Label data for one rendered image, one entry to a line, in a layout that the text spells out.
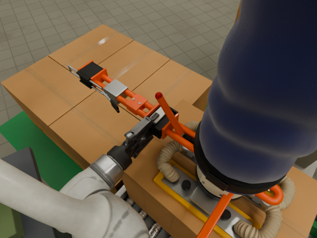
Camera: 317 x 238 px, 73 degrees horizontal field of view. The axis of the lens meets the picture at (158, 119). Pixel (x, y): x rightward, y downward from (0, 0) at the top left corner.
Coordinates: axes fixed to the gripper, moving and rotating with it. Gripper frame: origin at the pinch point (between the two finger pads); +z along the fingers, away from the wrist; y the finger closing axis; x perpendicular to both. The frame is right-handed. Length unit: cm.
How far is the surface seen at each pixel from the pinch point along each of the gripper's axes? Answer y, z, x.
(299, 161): 102, 94, 68
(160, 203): 12.5, -18.3, 15.7
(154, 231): 52, -22, 15
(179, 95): 53, 53, -26
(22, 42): 106, 41, -259
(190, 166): 12.6, -1.9, 16.1
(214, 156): -18.3, -9.9, 23.3
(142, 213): 52, -20, 6
